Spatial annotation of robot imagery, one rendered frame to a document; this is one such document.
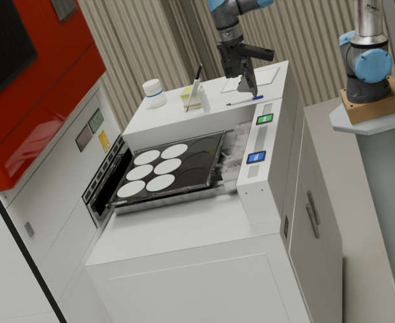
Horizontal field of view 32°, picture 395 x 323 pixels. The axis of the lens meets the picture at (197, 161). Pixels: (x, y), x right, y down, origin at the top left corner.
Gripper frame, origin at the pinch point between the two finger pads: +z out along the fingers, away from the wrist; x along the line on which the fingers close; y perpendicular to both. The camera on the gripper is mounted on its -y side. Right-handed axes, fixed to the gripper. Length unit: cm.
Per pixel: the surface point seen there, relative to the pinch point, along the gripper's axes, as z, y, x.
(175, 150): 16.0, 36.0, -5.4
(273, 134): 9.9, -3.8, 12.1
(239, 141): 17.9, 12.5, -5.5
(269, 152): 9.9, -3.3, 23.7
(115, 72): 42, 133, -206
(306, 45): 64, 9, -224
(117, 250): 24, 49, 40
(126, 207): 22, 51, 18
